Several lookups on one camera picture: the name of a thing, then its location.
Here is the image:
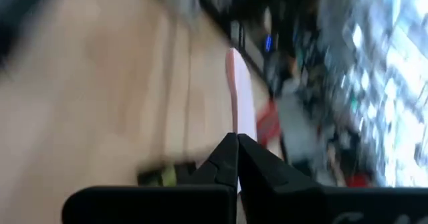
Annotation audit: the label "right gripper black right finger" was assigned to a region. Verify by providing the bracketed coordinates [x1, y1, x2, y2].
[237, 133, 428, 224]

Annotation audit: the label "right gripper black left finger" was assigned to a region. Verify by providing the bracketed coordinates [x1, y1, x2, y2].
[61, 132, 239, 224]

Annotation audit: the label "black mesh desk organizer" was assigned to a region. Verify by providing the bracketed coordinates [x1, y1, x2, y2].
[136, 161, 198, 187]

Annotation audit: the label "pink sticky note pad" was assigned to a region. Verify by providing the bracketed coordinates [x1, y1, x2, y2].
[225, 47, 259, 143]

